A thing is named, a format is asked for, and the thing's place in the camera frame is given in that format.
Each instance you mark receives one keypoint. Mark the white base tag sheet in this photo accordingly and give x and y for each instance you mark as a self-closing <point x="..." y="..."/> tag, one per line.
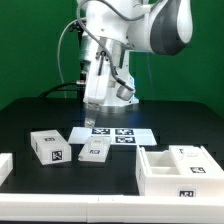
<point x="119" y="136"/>

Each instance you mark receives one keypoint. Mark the white front fence rail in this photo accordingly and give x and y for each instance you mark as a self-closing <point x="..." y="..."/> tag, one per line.
<point x="121" y="209"/>

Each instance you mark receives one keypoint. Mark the white fence rail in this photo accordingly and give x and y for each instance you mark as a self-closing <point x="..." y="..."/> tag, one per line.
<point x="6" y="166"/>
<point x="121" y="209"/>

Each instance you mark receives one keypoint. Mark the white cabinet body box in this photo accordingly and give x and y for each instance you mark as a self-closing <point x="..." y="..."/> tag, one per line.
<point x="157" y="175"/>

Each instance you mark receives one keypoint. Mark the white left fence rail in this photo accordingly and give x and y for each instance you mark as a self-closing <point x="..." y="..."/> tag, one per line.
<point x="6" y="166"/>

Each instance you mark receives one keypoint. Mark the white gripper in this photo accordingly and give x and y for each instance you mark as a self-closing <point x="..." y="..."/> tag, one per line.
<point x="96" y="89"/>

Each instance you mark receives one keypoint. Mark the small white tagged box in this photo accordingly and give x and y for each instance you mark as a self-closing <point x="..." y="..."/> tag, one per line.
<point x="50" y="147"/>

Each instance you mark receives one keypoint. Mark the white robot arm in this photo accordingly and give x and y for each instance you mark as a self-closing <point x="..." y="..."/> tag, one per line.
<point x="114" y="28"/>

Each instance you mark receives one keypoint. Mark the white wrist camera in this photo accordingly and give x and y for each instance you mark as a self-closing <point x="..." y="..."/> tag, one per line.
<point x="125" y="91"/>

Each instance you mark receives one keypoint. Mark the white door panel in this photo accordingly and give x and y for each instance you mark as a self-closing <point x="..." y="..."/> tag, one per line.
<point x="192" y="161"/>
<point x="95" y="149"/>

